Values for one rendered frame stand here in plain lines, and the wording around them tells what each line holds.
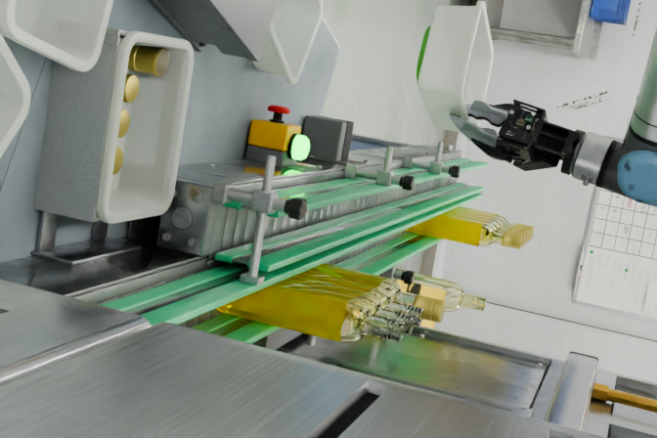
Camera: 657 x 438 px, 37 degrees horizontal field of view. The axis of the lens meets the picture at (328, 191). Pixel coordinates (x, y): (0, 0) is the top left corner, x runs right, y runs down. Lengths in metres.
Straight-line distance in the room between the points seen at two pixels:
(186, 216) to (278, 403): 1.00
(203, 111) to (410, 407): 1.24
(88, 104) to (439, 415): 0.87
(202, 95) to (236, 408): 1.25
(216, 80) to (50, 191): 0.47
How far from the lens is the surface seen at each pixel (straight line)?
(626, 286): 7.23
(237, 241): 1.42
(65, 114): 1.17
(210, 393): 0.32
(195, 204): 1.31
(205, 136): 1.57
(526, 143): 1.53
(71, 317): 0.38
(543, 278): 7.28
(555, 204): 7.21
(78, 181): 1.17
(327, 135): 1.95
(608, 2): 6.59
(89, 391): 0.31
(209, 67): 1.54
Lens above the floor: 1.41
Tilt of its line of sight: 17 degrees down
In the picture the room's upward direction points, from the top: 102 degrees clockwise
